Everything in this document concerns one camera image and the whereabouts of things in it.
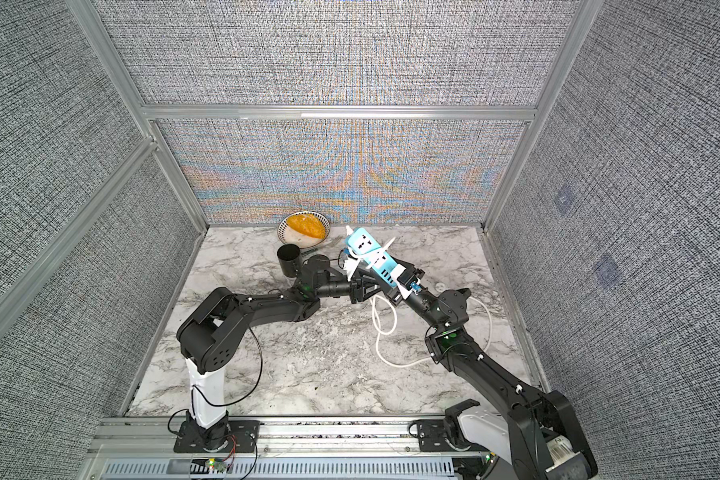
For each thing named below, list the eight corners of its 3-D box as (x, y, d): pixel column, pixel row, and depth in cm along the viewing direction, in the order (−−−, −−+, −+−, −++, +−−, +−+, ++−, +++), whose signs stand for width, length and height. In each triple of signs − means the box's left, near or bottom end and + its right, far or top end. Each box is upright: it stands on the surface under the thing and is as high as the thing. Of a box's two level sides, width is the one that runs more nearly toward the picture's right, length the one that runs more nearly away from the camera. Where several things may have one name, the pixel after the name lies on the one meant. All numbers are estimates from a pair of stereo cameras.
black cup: (279, 282, 105) (273, 266, 98) (284, 260, 112) (278, 244, 105) (301, 282, 105) (297, 266, 98) (304, 260, 111) (300, 244, 104)
